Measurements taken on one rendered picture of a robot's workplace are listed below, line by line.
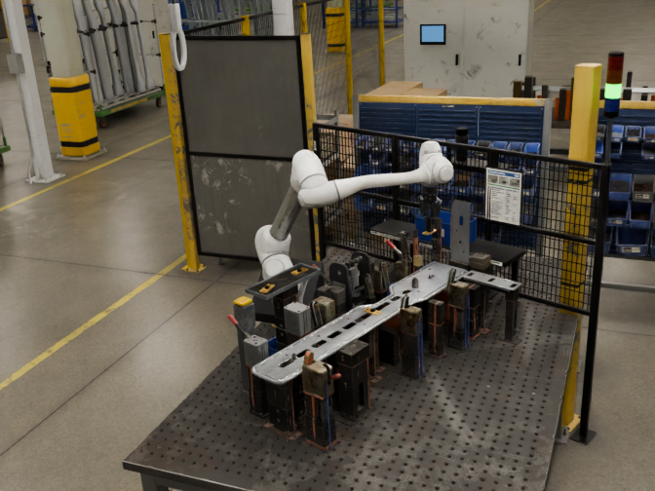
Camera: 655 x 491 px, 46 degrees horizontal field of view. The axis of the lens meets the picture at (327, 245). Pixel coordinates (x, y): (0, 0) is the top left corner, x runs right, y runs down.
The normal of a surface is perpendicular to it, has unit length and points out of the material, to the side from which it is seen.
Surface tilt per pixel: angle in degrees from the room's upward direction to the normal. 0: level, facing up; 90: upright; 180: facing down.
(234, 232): 92
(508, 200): 90
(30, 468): 0
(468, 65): 90
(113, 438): 0
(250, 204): 90
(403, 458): 0
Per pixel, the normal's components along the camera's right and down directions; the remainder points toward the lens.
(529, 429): -0.05, -0.93
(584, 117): -0.64, 0.31
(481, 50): -0.37, 0.36
